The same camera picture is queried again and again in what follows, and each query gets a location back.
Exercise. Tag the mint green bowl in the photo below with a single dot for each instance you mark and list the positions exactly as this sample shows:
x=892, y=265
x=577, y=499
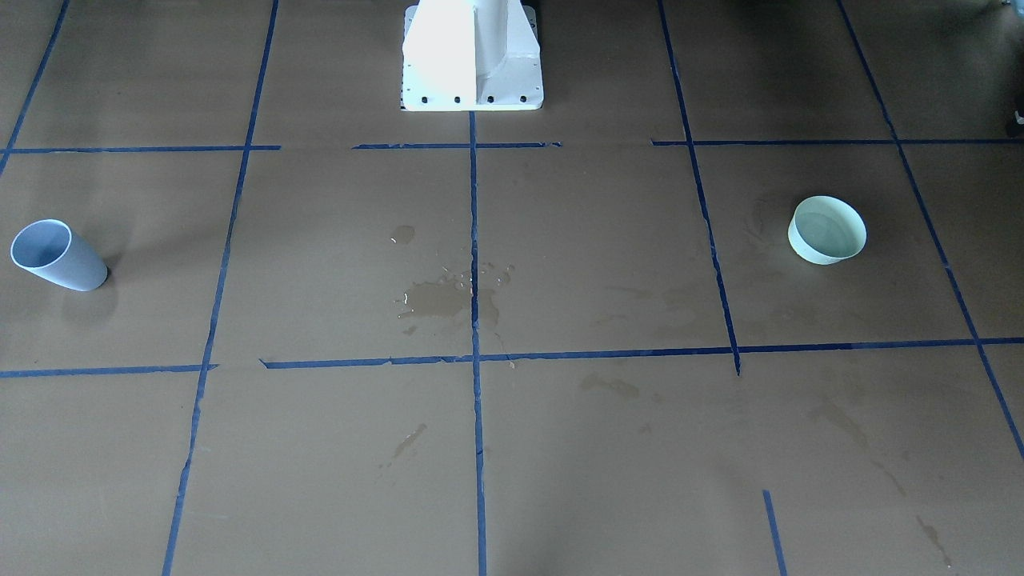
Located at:
x=825, y=230

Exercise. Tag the light blue plastic cup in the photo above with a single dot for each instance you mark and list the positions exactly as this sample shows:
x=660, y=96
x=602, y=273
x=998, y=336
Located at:
x=50, y=249

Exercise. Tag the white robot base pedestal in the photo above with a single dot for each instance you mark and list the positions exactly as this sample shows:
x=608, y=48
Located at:
x=471, y=55

